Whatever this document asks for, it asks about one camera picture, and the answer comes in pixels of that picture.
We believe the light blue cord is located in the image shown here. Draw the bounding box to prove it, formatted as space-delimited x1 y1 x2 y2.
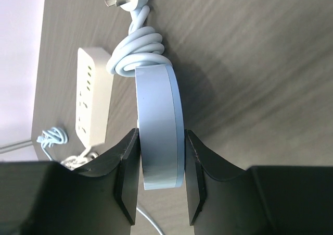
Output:
100 0 173 78

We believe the round blue socket base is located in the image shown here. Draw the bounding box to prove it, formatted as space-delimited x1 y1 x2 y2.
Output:
135 65 185 190

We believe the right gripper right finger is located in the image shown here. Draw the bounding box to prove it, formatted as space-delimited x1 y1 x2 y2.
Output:
185 130 332 234

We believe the white usb power strip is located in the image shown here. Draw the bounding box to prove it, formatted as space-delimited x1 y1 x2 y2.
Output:
75 47 113 147

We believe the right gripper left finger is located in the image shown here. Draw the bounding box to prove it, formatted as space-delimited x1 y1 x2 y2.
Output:
1 128 140 234

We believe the white power strip cord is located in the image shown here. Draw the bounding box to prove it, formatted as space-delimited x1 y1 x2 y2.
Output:
60 145 100 171

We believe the blue power strip cable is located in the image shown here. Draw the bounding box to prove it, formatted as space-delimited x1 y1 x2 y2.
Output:
36 126 69 162

